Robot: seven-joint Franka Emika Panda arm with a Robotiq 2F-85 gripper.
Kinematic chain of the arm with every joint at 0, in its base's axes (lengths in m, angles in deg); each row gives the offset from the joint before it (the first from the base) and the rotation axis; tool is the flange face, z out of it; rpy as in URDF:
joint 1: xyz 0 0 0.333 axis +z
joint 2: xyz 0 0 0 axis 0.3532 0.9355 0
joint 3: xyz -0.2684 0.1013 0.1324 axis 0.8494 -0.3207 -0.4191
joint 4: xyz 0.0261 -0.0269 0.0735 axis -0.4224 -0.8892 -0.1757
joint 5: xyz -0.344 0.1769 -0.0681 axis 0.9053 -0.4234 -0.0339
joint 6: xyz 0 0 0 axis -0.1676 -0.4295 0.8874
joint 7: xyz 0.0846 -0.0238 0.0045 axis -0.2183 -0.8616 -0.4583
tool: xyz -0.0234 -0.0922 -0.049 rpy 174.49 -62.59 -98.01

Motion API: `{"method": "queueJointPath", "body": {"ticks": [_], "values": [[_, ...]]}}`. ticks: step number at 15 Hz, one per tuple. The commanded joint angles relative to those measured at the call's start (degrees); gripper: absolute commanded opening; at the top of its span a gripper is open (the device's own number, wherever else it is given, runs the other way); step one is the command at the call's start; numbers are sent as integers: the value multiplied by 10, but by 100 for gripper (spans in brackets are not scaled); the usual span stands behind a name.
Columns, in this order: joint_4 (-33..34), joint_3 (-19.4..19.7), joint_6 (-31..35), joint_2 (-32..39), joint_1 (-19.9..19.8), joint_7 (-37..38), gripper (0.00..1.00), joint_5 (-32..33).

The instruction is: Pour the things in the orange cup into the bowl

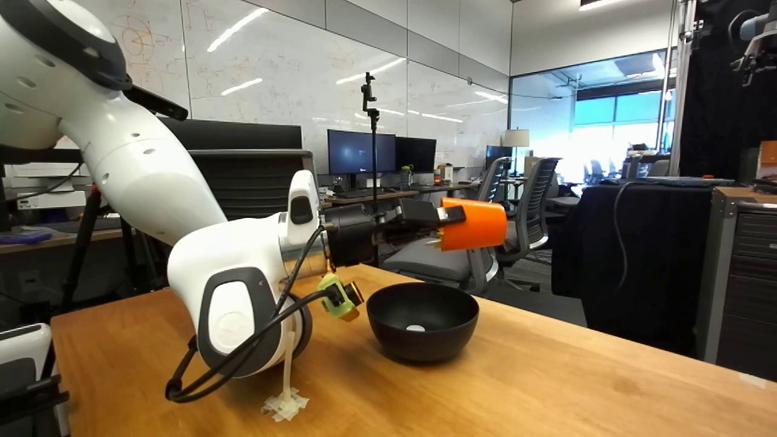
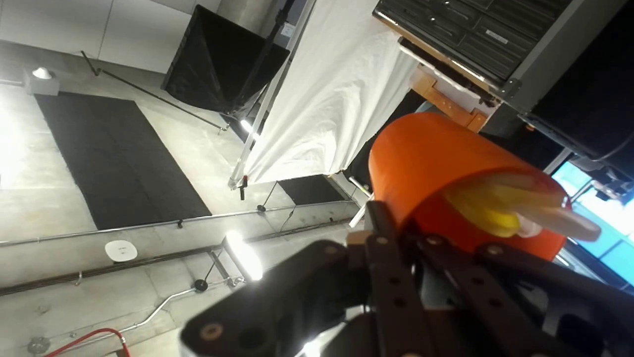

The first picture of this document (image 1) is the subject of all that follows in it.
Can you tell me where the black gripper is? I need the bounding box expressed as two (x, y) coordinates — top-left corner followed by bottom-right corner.
(322, 200), (467, 266)

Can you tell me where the orange plastic cup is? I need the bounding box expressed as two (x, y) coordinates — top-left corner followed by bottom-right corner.
(436, 197), (509, 253)

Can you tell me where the black bowl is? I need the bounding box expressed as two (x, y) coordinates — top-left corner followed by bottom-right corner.
(364, 282), (481, 367)

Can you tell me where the grey seat office chair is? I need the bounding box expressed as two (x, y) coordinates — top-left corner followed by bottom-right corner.
(382, 152), (518, 295)

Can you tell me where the dark narrow monitor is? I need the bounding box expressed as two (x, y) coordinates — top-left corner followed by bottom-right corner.
(393, 133), (440, 175)

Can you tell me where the wide lit monitor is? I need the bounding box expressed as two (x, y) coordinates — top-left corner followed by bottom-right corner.
(325, 128), (398, 180)

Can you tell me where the black mesh office chair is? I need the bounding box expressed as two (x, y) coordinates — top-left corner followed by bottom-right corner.
(492, 155), (562, 274)

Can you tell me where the white table lamp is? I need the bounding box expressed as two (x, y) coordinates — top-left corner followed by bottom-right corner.
(503, 126), (532, 152)

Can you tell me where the black shelf unit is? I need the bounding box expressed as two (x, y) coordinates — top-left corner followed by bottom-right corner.
(160, 118), (314, 224)

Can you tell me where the white taped clear stick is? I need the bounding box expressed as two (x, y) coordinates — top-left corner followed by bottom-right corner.
(259, 334), (312, 425)

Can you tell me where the black cabinet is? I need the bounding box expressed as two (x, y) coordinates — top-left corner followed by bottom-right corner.
(574, 178), (715, 354)

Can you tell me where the grey metal drawer cabinet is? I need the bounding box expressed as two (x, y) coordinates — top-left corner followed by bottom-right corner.
(699, 185), (777, 380)

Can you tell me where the black backdrop panel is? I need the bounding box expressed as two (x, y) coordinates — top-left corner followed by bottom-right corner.
(677, 0), (777, 185)

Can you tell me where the brown wooden box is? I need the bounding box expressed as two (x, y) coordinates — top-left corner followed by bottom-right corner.
(755, 139), (777, 185)

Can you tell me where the white black device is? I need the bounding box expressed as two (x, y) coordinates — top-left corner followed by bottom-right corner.
(0, 321), (73, 437)

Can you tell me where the black camera stand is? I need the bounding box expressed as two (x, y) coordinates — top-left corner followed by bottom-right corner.
(358, 70), (382, 214)

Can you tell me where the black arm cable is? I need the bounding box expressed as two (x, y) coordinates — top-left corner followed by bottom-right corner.
(163, 226), (344, 405)

